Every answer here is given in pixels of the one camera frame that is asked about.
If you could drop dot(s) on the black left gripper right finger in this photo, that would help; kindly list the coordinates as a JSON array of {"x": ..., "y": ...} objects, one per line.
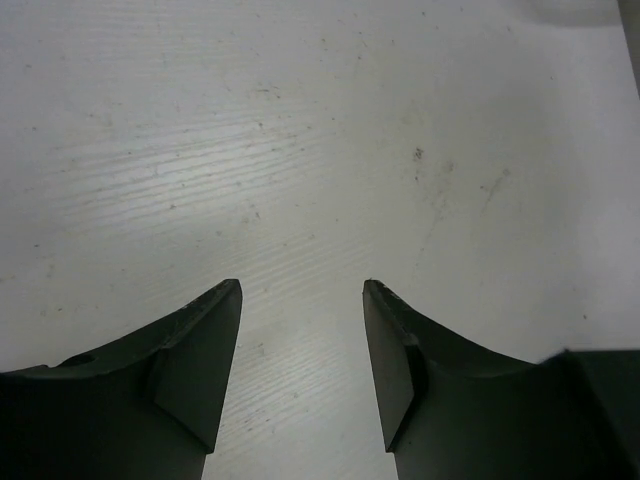
[{"x": 450, "y": 408}]

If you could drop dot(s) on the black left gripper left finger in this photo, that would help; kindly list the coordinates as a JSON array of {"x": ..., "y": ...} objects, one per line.
[{"x": 145, "y": 406}]

